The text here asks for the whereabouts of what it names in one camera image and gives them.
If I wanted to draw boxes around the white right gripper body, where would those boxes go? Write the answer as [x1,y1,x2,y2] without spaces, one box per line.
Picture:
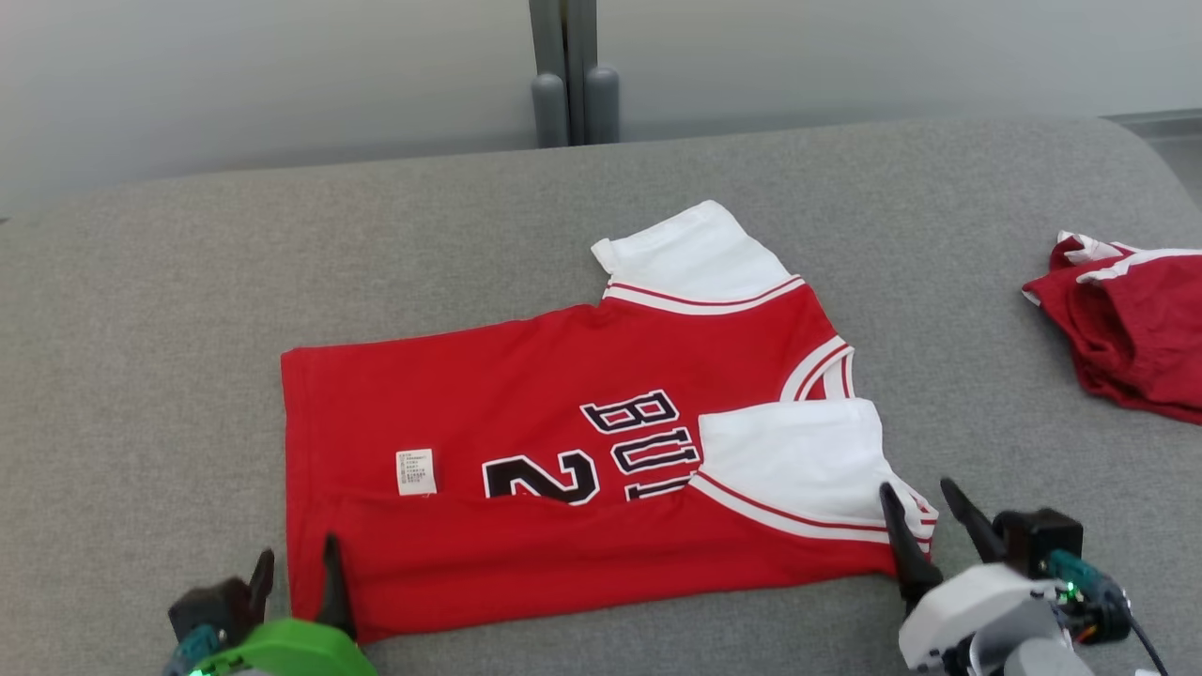
[899,561,1072,673]

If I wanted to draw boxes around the bright green left gripper body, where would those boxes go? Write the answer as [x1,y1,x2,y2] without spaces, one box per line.
[193,617,378,676]

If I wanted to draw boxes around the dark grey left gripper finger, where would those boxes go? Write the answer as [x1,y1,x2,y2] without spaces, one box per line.
[246,548,276,622]
[314,532,359,641]

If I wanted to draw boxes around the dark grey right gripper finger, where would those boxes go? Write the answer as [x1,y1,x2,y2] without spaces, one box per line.
[879,482,945,607]
[940,477,1013,566]

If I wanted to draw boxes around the red and white basketball jersey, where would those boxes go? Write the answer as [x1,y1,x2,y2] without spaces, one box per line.
[280,199,940,647]

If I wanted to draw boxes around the red shorts with white trim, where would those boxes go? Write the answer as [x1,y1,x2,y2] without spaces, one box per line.
[1022,230,1202,425]

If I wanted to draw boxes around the black left cable teal plug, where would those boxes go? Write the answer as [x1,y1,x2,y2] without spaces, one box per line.
[162,624,224,676]

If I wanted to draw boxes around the black cable teal plug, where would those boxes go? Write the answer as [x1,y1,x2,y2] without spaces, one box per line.
[1047,549,1170,676]
[162,624,224,676]

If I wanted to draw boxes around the black right cable teal plug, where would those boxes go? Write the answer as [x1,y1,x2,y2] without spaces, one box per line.
[1047,549,1170,676]

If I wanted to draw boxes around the grey wall baseboard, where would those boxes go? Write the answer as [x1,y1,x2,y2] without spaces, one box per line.
[1106,109,1202,142]

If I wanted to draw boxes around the grey rounded post foot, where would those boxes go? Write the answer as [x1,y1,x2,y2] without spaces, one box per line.
[532,73,570,149]
[584,65,622,145]

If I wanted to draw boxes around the grey partition post with bracket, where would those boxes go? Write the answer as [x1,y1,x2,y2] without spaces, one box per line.
[529,0,599,147]

